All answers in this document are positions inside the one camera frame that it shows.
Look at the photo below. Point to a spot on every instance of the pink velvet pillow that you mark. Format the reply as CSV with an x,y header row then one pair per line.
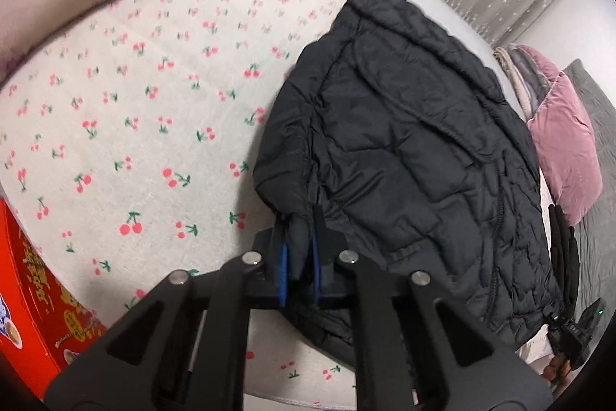
x,y
561,132

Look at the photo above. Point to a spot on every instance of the black puffer down jacket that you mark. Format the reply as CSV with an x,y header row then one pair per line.
x,y
404,141

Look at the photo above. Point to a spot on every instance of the red printed box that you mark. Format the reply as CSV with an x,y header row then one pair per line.
x,y
43,327

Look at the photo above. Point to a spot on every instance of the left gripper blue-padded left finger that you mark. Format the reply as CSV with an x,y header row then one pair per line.
x,y
269,284

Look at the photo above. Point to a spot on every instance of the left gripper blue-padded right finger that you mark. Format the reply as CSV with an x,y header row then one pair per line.
x,y
328,284

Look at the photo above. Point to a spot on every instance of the grey quilted pillow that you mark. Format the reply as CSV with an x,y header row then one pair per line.
x,y
596,230

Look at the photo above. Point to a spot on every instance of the cherry print bed sheet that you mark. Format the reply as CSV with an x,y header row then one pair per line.
x,y
128,143

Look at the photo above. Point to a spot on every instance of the folded grey pink blankets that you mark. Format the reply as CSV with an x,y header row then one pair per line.
x,y
527,72

